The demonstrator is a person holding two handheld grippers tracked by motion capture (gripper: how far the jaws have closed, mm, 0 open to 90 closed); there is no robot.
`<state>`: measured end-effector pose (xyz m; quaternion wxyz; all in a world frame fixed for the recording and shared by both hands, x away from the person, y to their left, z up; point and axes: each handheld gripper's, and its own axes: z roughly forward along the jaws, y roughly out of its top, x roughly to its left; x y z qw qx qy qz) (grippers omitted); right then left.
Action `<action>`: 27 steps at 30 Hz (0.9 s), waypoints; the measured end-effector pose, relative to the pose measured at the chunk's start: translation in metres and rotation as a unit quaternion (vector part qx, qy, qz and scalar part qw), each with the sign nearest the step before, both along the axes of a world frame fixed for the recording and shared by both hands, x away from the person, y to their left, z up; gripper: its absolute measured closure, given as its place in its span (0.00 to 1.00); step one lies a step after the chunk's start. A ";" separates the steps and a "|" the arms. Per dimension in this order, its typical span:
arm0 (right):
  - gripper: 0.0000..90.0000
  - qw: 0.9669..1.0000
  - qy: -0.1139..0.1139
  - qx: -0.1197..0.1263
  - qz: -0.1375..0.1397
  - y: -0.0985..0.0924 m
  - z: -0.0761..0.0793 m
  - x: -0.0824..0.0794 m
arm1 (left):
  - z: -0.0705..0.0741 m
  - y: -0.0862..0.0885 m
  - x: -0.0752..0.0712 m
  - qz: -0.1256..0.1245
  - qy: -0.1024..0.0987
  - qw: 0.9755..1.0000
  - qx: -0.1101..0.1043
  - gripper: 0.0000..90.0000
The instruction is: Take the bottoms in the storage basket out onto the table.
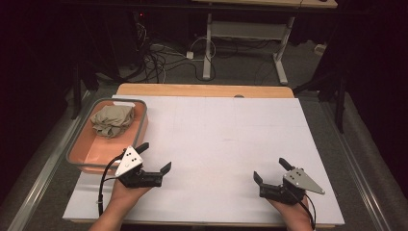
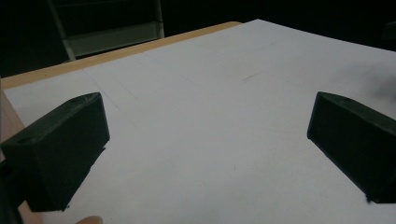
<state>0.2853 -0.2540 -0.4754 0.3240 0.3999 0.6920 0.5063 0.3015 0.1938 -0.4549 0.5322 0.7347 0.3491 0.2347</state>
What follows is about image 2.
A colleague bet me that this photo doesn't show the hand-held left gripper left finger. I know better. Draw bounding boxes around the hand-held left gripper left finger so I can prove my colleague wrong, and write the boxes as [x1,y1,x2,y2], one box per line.
[0,91,111,213]

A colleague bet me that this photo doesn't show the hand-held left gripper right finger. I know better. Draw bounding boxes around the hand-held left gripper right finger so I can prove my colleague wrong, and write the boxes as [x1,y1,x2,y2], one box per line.
[306,91,396,204]

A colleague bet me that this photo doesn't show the grey metal stand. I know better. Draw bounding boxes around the grey metal stand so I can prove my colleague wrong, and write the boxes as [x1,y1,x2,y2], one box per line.
[46,0,165,62]

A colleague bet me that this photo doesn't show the white table mat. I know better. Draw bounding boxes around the white table mat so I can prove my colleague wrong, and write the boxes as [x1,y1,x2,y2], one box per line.
[3,19,396,224]

